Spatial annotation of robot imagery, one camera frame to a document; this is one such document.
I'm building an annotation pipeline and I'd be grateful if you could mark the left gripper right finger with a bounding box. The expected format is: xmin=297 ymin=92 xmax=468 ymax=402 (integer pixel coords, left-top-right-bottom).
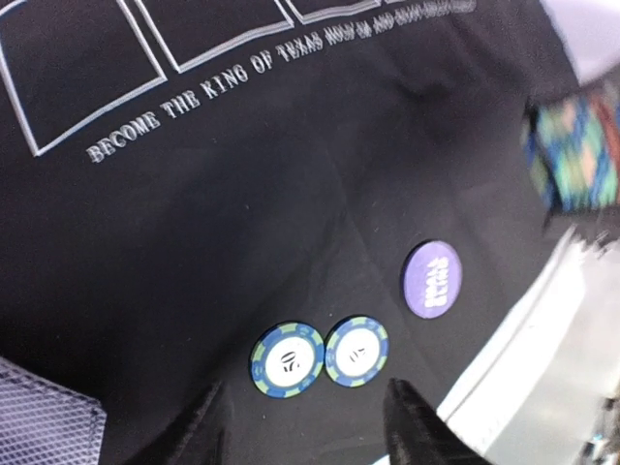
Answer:
xmin=383 ymin=378 xmax=489 ymax=465

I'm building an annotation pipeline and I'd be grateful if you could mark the front aluminium rail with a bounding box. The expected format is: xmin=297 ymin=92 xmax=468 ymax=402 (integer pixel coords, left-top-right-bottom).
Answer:
xmin=437 ymin=207 xmax=619 ymax=464

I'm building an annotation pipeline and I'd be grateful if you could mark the purple small blind button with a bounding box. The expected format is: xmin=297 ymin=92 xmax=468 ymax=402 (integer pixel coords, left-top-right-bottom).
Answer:
xmin=401 ymin=240 xmax=462 ymax=320

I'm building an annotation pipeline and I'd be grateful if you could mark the green blue chip stack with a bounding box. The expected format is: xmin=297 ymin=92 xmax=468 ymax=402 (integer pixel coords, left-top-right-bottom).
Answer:
xmin=521 ymin=80 xmax=619 ymax=213

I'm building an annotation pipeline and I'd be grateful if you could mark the black poker table mat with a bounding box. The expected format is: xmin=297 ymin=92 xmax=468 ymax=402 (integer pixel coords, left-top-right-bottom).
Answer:
xmin=1 ymin=1 xmax=578 ymax=464

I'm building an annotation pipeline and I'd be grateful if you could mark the blue green fifty chip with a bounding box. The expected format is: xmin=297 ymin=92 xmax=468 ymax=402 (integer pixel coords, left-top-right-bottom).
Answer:
xmin=249 ymin=322 xmax=325 ymax=399

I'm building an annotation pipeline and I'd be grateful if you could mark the blue playing card deck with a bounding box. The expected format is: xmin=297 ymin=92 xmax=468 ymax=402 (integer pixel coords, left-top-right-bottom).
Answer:
xmin=1 ymin=359 xmax=107 ymax=465

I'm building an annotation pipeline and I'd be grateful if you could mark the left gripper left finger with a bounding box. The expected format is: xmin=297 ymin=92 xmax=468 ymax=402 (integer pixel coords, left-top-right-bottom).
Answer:
xmin=128 ymin=382 xmax=226 ymax=465

